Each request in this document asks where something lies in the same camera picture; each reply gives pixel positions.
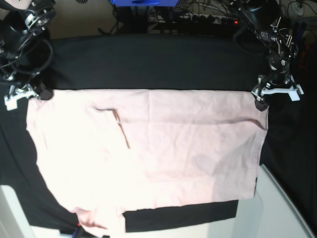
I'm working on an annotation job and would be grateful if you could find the pale pink T-shirt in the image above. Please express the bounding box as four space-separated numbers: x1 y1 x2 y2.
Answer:
26 89 268 238

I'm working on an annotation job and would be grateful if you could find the blue plastic base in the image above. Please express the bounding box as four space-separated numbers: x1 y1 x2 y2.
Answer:
110 0 178 7

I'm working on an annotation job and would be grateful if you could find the red bracket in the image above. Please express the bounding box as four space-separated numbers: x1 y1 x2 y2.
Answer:
298 44 310 70

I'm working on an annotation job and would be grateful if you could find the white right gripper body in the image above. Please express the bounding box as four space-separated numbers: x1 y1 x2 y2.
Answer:
4 83 40 111

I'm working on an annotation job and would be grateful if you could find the black power strip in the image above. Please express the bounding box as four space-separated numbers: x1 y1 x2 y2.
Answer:
150 13 240 26

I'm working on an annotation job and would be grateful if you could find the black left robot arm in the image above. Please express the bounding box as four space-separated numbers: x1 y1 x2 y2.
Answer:
229 0 304 111

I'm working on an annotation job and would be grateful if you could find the black table cloth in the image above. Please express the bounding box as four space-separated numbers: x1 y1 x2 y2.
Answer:
0 33 302 234

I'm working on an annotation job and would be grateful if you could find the red blue tool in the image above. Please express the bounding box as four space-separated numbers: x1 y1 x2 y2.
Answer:
72 223 84 238

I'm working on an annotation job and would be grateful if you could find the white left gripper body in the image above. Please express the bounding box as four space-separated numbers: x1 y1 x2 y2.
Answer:
251 74 304 102

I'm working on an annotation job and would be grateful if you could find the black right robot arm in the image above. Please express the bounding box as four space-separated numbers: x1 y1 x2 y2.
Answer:
0 0 56 111

